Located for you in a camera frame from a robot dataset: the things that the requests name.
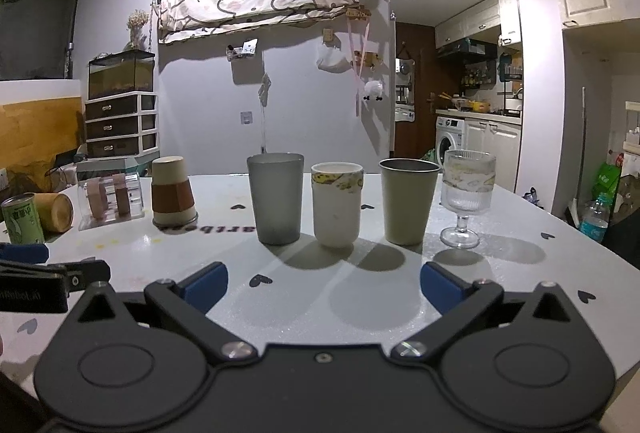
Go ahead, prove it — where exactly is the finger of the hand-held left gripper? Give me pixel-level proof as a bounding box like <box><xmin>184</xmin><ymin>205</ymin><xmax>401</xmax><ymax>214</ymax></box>
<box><xmin>0</xmin><ymin>260</ymin><xmax>112</xmax><ymax>294</ymax></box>
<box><xmin>0</xmin><ymin>243</ymin><xmax>50</xmax><ymax>265</ymax></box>

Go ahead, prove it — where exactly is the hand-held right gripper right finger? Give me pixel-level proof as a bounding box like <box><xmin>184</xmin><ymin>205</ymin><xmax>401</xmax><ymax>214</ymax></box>
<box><xmin>390</xmin><ymin>262</ymin><xmax>586</xmax><ymax>366</ymax></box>

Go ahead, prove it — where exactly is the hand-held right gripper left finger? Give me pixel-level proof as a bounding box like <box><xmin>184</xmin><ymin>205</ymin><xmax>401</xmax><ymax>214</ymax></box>
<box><xmin>65</xmin><ymin>262</ymin><xmax>260</xmax><ymax>366</ymax></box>

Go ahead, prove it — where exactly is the paper cup with brown sleeve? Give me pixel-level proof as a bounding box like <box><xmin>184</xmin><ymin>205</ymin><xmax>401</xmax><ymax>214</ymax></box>
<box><xmin>151</xmin><ymin>156</ymin><xmax>200</xmax><ymax>229</ymax></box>

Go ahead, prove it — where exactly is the bamboo cup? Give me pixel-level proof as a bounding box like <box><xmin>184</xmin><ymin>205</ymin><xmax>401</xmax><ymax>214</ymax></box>
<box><xmin>33</xmin><ymin>193</ymin><xmax>75</xmax><ymax>234</ymax></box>

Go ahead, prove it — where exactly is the beige metal cup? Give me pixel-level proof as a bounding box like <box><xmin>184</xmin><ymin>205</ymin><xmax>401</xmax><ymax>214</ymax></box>
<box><xmin>379</xmin><ymin>158</ymin><xmax>442</xmax><ymax>246</ymax></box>

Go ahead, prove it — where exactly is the grey plastic cup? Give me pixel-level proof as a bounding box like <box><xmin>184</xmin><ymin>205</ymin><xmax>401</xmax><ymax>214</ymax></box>
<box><xmin>247</xmin><ymin>153</ymin><xmax>305</xmax><ymax>246</ymax></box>

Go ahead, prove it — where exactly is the white ceramic cup patterned rim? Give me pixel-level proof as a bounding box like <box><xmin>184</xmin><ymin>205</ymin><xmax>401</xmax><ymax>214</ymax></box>
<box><xmin>311</xmin><ymin>162</ymin><xmax>364</xmax><ymax>249</ymax></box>

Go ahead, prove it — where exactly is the green tin can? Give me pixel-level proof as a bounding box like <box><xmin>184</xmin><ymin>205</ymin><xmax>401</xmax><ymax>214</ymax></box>
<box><xmin>0</xmin><ymin>193</ymin><xmax>47</xmax><ymax>246</ymax></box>

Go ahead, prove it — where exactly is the clear acrylic holder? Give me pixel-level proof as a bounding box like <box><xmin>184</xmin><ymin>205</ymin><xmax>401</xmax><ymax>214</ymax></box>
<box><xmin>76</xmin><ymin>171</ymin><xmax>146</xmax><ymax>232</ymax></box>

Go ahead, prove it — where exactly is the ribbed glass goblet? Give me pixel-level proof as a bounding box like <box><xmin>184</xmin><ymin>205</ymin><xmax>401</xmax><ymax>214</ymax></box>
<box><xmin>440</xmin><ymin>150</ymin><xmax>497</xmax><ymax>250</ymax></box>

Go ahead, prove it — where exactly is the white washing machine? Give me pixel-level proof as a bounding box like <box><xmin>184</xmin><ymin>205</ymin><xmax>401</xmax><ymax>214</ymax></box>
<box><xmin>435</xmin><ymin>115</ymin><xmax>469</xmax><ymax>166</ymax></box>

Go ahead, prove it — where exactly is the brown and white drawer unit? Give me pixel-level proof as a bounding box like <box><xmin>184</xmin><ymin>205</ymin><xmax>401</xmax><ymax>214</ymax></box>
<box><xmin>84</xmin><ymin>92</ymin><xmax>159</xmax><ymax>158</ymax></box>

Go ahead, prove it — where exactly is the clear water bottle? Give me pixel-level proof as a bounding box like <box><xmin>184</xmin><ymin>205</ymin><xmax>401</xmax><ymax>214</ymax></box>
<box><xmin>579</xmin><ymin>198</ymin><xmax>610</xmax><ymax>244</ymax></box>

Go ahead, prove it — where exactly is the green bag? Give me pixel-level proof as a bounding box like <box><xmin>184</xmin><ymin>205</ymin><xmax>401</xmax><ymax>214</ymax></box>
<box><xmin>592</xmin><ymin>161</ymin><xmax>622</xmax><ymax>201</ymax></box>

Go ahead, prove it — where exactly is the glass fish tank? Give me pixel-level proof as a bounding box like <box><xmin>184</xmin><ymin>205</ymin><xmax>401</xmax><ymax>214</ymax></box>
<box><xmin>88</xmin><ymin>50</ymin><xmax>156</xmax><ymax>100</ymax></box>

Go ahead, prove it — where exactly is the black range hood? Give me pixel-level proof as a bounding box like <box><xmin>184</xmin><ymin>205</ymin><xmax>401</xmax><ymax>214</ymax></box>
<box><xmin>437</xmin><ymin>39</ymin><xmax>498</xmax><ymax>60</ymax></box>

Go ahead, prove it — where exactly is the white hanging bag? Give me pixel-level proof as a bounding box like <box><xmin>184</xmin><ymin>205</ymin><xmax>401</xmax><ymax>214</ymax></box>
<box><xmin>316</xmin><ymin>44</ymin><xmax>349</xmax><ymax>74</ymax></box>

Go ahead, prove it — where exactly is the dried flower bunch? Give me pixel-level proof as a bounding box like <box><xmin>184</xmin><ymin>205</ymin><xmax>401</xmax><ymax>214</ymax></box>
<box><xmin>127</xmin><ymin>10</ymin><xmax>150</xmax><ymax>51</ymax></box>

